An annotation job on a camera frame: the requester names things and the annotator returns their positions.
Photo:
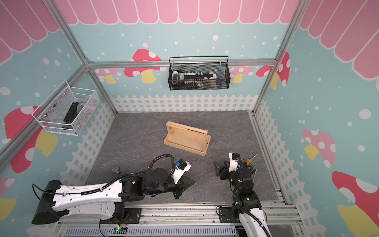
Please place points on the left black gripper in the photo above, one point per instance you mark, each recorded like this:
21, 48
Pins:
183, 185

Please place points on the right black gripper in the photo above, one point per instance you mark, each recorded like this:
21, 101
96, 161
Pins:
224, 168

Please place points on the wooden jewelry display stand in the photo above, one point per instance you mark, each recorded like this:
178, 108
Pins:
187, 138

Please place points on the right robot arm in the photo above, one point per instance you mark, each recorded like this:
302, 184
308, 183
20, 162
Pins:
246, 208

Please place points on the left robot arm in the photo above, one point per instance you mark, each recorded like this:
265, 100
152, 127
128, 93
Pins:
106, 201

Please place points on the small metal connector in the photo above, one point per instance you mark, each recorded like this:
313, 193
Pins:
116, 170

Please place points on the green lit circuit board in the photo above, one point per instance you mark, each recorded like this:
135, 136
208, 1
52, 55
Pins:
120, 230

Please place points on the black box in white basket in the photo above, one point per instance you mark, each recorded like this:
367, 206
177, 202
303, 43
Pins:
72, 113

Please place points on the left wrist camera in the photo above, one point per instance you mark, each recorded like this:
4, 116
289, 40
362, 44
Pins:
181, 167

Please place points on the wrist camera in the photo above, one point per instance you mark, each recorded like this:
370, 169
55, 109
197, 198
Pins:
181, 167
234, 161

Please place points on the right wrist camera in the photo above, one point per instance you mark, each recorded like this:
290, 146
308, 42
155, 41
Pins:
234, 161

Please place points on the yellow handled screwdriver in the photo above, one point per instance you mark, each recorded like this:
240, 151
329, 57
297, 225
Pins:
249, 161

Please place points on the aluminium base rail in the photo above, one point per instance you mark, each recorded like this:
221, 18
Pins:
183, 220

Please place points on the black wire mesh basket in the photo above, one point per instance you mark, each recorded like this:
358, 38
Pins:
201, 72

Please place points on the white wire mesh basket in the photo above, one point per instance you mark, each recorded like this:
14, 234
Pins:
50, 114

